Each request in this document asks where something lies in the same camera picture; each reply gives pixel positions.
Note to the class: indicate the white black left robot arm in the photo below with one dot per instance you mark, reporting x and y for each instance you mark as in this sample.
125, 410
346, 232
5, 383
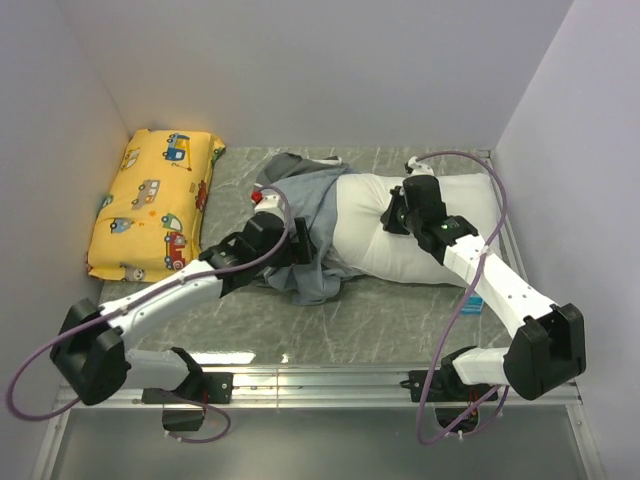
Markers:
97, 353

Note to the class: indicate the aluminium side rail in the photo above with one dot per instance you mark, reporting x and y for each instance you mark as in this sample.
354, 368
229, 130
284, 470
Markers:
504, 232

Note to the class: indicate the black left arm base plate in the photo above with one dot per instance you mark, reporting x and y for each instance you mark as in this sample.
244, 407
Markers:
215, 387

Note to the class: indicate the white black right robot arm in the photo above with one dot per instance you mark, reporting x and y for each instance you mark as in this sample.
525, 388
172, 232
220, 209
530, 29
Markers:
547, 346

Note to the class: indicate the black box under rail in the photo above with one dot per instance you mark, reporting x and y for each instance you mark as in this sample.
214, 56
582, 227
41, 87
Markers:
182, 420

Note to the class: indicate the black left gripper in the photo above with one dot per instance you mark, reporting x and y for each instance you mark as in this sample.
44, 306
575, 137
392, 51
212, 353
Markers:
300, 251

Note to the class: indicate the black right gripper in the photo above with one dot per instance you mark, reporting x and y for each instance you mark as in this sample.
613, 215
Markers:
389, 220

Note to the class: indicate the aluminium mounting rail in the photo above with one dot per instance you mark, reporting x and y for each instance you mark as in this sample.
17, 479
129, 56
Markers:
333, 386

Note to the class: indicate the yellow cartoon car pillow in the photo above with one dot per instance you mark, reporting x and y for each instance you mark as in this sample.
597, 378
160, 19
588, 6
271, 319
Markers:
149, 224

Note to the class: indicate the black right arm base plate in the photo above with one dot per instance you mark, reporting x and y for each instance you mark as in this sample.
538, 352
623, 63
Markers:
445, 387

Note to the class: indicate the blue white pillow label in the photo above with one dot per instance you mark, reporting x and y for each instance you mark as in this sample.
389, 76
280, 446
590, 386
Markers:
473, 306

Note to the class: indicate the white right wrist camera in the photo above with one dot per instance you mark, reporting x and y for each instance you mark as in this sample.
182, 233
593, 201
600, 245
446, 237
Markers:
415, 166

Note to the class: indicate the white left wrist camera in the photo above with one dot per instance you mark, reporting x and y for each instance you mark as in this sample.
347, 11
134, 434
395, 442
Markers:
268, 202

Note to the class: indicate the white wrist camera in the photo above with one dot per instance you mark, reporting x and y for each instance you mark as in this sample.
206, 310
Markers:
415, 166
268, 202

